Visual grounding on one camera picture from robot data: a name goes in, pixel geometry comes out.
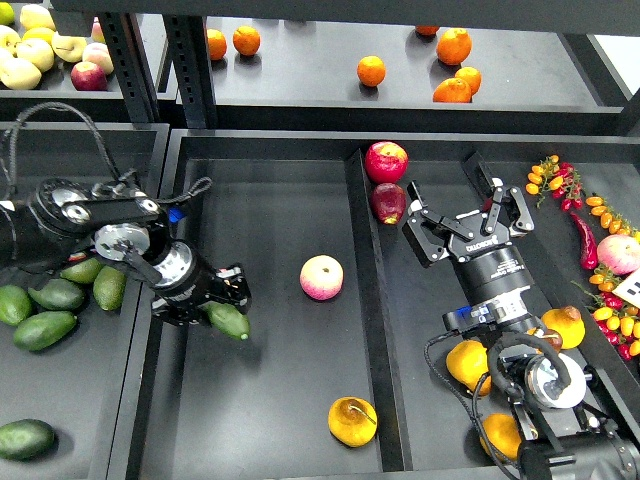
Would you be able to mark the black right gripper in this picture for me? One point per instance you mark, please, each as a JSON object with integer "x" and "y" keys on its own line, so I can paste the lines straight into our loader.
{"x": 487, "y": 264}

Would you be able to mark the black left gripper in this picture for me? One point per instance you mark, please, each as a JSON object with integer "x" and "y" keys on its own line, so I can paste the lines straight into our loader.
{"x": 181, "y": 301}

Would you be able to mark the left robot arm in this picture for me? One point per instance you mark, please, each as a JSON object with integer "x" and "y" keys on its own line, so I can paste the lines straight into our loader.
{"x": 128, "y": 230}

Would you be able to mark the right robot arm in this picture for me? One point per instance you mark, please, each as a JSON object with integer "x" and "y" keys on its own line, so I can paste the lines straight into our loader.
{"x": 562, "y": 436}

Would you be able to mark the green avocado pile right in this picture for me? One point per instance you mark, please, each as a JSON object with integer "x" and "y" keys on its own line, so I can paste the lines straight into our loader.
{"x": 108, "y": 288}

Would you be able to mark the green avocado pile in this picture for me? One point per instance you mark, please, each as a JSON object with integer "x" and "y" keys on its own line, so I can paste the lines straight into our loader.
{"x": 108, "y": 288}
{"x": 15, "y": 305}
{"x": 84, "y": 272}
{"x": 44, "y": 329}
{"x": 58, "y": 294}

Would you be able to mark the green avocado pile top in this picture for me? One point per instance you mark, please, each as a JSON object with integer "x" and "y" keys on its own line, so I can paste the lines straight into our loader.
{"x": 84, "y": 272}

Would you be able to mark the yellow pear with stem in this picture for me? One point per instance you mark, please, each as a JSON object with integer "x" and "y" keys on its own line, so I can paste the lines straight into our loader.
{"x": 551, "y": 336}

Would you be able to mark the green avocado pile middle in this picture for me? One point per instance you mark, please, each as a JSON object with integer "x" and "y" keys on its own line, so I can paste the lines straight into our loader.
{"x": 58, "y": 294}

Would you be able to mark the green avocado pile lower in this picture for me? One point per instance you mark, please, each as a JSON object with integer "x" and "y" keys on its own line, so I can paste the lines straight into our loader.
{"x": 44, "y": 329}

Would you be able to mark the green avocado pile left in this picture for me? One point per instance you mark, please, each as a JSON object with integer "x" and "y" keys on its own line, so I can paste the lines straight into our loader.
{"x": 15, "y": 305}

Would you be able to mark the yellow pear bottom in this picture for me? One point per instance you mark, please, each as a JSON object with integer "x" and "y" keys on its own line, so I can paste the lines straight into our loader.
{"x": 502, "y": 431}

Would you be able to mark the dark avocado bottom left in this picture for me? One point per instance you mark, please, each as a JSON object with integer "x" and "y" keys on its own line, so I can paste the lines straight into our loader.
{"x": 26, "y": 439}

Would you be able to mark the dark red apple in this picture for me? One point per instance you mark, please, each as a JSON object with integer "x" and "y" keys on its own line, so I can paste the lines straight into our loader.
{"x": 388, "y": 203}

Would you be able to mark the pink apple centre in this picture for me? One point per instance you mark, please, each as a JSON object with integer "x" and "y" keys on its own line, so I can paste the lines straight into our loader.
{"x": 321, "y": 277}

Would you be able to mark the bright red apple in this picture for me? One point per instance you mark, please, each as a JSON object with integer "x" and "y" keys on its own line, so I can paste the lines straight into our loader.
{"x": 385, "y": 162}

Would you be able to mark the cherry tomato bunch upper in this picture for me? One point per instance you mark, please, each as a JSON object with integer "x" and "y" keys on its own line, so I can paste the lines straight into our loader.
{"x": 559, "y": 180}

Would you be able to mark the cherry tomato bunch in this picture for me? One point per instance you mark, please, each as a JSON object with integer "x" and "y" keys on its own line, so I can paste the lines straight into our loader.
{"x": 616, "y": 318}
{"x": 559, "y": 180}

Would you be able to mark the red chili pepper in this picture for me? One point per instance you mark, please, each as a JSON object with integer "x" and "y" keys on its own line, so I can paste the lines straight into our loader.
{"x": 588, "y": 254}

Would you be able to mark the orange front right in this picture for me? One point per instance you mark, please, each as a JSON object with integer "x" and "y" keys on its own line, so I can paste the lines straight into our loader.
{"x": 453, "y": 90}

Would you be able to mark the orange right small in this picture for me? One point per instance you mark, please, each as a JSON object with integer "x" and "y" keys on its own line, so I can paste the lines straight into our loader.
{"x": 471, "y": 76}

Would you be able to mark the black centre divided tray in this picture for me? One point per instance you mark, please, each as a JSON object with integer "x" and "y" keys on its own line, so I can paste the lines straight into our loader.
{"x": 220, "y": 408}

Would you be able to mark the pink apple right tray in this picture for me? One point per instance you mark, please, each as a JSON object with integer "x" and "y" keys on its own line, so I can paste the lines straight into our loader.
{"x": 619, "y": 253}

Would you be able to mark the large orange upper right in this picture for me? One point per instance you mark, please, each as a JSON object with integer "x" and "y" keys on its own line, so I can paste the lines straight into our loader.
{"x": 454, "y": 46}

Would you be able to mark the white label card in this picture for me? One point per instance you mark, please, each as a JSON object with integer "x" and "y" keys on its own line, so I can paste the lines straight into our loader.
{"x": 629, "y": 289}

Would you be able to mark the orange centre shelf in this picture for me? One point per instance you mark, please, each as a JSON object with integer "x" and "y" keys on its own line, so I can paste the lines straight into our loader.
{"x": 371, "y": 71}

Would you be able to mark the cherry tomato bunch lower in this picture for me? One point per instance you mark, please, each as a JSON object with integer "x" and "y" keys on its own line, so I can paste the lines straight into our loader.
{"x": 616, "y": 318}

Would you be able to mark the orange behind beam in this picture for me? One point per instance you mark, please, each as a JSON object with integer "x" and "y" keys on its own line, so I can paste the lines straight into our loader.
{"x": 426, "y": 30}

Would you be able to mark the black upper shelf tray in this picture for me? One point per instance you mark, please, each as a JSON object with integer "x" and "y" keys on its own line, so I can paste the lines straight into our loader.
{"x": 304, "y": 78}

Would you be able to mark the orange far left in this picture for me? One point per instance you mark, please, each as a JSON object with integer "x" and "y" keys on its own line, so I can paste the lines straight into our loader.
{"x": 217, "y": 44}

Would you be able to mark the red apple on shelf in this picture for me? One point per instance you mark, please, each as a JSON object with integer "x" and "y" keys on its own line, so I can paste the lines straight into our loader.
{"x": 88, "y": 76}

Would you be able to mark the black upper left tray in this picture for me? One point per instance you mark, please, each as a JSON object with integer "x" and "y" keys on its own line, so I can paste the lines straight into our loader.
{"x": 103, "y": 106}

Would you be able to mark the black perforated post left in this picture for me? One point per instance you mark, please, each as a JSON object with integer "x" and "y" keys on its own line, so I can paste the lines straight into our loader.
{"x": 125, "y": 45}

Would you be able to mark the black perforated shelf post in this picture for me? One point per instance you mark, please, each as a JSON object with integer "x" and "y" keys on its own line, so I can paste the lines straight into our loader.
{"x": 188, "y": 50}

